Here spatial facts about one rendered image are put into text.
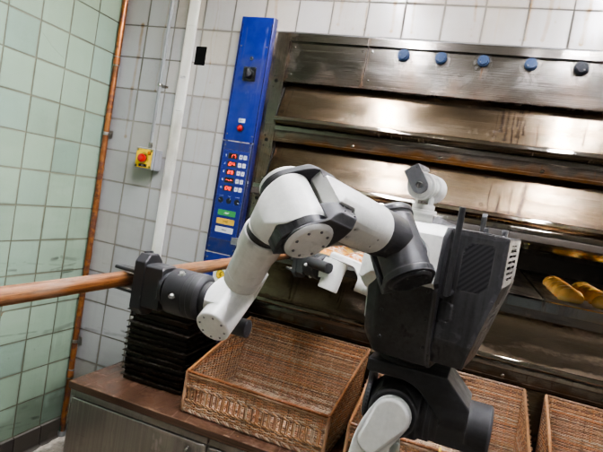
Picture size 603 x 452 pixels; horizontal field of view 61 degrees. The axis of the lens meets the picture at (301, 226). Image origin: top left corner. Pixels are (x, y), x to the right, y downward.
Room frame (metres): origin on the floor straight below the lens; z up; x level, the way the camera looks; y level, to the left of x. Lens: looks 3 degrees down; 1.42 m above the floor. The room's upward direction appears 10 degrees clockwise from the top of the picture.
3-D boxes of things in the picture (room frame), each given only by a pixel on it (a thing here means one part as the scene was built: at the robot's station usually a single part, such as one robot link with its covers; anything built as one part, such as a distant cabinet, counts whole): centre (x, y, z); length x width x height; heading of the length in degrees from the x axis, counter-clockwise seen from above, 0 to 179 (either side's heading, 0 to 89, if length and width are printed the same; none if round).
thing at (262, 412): (1.93, -0.02, 0.72); 0.56 x 0.49 x 0.28; 70
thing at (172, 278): (0.99, 0.24, 1.19); 0.12 x 0.10 x 0.13; 70
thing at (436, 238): (1.16, -0.32, 1.27); 0.34 x 0.30 x 0.36; 151
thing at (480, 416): (1.16, -0.35, 1.00); 0.28 x 0.13 x 0.18; 70
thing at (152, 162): (2.44, 0.77, 1.46); 0.10 x 0.07 x 0.10; 71
